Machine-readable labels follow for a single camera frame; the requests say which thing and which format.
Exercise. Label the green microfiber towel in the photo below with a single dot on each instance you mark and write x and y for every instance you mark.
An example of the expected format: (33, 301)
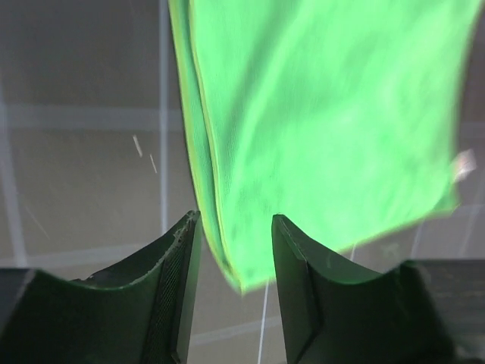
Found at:
(340, 115)

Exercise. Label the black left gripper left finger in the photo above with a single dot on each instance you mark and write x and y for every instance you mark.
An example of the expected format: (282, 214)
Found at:
(138, 310)

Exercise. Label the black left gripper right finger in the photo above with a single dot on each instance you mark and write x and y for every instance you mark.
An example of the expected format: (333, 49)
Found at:
(334, 310)

